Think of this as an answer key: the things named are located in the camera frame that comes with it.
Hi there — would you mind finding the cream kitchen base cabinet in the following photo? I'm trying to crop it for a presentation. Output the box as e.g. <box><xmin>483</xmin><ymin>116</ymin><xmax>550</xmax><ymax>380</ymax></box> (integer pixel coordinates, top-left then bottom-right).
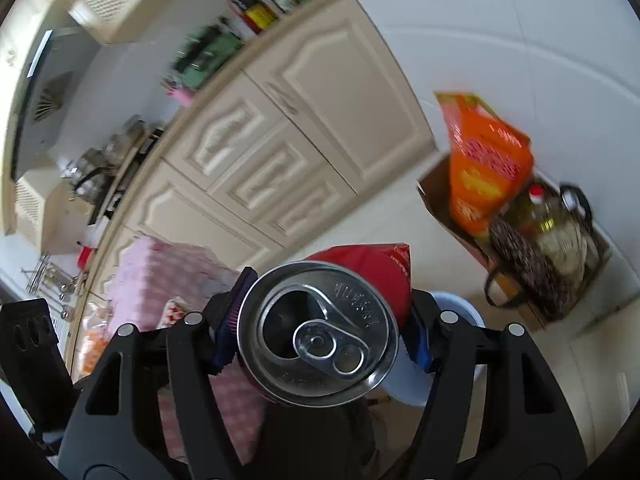
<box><xmin>70</xmin><ymin>0</ymin><xmax>437</xmax><ymax>377</ymax></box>

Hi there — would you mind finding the dark patterned bag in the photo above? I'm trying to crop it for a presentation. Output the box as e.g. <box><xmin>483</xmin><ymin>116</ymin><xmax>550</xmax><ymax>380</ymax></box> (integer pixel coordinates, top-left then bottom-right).
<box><xmin>484</xmin><ymin>185</ymin><xmax>596</xmax><ymax>317</ymax></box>

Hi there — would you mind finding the blue plastic bin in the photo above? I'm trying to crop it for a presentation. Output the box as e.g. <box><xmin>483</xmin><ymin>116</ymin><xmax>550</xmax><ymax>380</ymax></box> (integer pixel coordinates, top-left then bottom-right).
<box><xmin>385</xmin><ymin>291</ymin><xmax>487</xmax><ymax>407</ymax></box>

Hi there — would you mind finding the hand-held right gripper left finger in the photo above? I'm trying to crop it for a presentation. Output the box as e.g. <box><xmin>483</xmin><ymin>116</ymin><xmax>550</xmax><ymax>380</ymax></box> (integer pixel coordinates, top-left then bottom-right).
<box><xmin>59</xmin><ymin>266</ymin><xmax>261</xmax><ymax>480</ymax></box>

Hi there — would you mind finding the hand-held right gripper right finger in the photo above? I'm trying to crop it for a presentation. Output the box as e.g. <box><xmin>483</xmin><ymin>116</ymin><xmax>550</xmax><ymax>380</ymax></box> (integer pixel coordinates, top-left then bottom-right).
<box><xmin>400</xmin><ymin>287</ymin><xmax>589</xmax><ymax>480</ymax></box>

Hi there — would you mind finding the brown cardboard box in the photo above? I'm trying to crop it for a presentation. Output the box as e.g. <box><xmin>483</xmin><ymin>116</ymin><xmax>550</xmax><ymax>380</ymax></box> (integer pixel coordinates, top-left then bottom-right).
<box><xmin>417</xmin><ymin>152</ymin><xmax>614</xmax><ymax>322</ymax></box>

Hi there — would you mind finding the clear plastic bag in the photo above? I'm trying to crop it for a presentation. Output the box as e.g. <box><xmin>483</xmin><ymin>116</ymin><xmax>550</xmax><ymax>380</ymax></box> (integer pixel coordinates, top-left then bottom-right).
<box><xmin>74</xmin><ymin>300</ymin><xmax>119</xmax><ymax>382</ymax></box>

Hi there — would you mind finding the grey range hood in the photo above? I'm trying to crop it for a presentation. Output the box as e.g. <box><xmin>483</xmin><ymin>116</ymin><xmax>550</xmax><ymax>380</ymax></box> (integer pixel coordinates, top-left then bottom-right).
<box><xmin>10</xmin><ymin>30</ymin><xmax>102</xmax><ymax>182</ymax></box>

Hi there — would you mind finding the red and white checked packet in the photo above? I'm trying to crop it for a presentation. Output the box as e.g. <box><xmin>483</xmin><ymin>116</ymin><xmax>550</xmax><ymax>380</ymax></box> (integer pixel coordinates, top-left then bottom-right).
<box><xmin>159</xmin><ymin>297</ymin><xmax>194</xmax><ymax>332</ymax></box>

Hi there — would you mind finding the red-capped oil bottle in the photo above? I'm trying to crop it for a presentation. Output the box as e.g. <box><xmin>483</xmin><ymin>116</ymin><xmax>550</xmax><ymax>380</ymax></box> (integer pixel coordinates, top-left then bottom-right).
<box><xmin>515</xmin><ymin>185</ymin><xmax>587</xmax><ymax>282</ymax></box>

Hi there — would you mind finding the dark sauce bottle red label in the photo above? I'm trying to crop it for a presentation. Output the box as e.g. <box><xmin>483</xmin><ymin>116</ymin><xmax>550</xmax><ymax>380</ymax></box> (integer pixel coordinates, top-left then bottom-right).
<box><xmin>227</xmin><ymin>0</ymin><xmax>279</xmax><ymax>34</ymax></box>

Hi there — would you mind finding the green electric cooker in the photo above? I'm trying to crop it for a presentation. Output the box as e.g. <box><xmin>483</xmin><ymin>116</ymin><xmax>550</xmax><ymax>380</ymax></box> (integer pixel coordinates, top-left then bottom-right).
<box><xmin>172</xmin><ymin>22</ymin><xmax>247</xmax><ymax>89</ymax></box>

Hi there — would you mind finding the pink utensil holder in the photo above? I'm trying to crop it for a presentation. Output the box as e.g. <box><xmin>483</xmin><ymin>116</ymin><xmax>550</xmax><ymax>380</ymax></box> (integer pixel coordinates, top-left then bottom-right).
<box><xmin>162</xmin><ymin>77</ymin><xmax>194</xmax><ymax>107</ymax></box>

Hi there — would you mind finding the red drink can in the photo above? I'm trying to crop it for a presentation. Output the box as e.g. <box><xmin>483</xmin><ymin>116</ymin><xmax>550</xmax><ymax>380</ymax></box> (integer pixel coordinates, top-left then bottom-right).
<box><xmin>236</xmin><ymin>244</ymin><xmax>412</xmax><ymax>409</ymax></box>

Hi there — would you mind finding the black gas stove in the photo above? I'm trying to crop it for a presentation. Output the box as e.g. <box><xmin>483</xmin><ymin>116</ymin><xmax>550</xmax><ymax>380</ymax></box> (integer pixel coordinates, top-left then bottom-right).
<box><xmin>87</xmin><ymin>127</ymin><xmax>167</xmax><ymax>227</ymax></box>

